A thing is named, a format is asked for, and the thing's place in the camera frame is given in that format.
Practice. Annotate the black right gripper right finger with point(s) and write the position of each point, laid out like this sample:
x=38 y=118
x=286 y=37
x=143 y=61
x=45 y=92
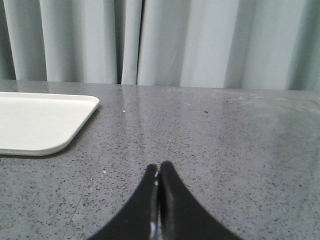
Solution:
x=182 y=216

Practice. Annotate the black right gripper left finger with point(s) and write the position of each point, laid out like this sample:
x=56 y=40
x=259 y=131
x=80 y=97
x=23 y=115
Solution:
x=138 y=218

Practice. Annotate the cream rectangular plastic tray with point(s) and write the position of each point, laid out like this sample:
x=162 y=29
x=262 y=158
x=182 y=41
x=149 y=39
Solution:
x=40 y=124

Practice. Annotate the pale grey-green curtain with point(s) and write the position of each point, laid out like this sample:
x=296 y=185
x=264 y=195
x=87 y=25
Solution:
x=248 y=44

